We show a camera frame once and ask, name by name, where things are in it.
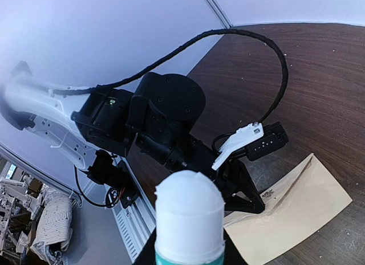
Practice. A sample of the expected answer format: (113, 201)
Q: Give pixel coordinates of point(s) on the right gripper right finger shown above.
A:
(231, 255)

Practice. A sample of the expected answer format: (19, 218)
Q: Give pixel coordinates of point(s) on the front aluminium slotted rail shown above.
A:
(137, 222)

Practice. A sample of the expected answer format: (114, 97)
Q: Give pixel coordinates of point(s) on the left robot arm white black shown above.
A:
(158, 117)

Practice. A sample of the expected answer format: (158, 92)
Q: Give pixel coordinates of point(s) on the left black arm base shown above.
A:
(121, 185)

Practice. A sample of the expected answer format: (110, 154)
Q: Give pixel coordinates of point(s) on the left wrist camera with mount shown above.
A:
(253, 141)

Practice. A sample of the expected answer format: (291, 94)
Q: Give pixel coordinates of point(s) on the left aluminium frame post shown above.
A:
(219, 13)

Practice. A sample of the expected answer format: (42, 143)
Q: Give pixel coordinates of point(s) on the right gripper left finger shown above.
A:
(147, 256)

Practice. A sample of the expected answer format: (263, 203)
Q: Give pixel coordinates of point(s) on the small green glue stick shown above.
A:
(189, 220)

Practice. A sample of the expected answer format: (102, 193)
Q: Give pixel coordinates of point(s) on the brown kraft envelope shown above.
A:
(297, 206)

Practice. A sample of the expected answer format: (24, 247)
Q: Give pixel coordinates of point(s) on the grey woven cloth bundle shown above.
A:
(54, 227)

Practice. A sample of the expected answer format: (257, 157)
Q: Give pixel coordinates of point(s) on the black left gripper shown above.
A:
(237, 188)

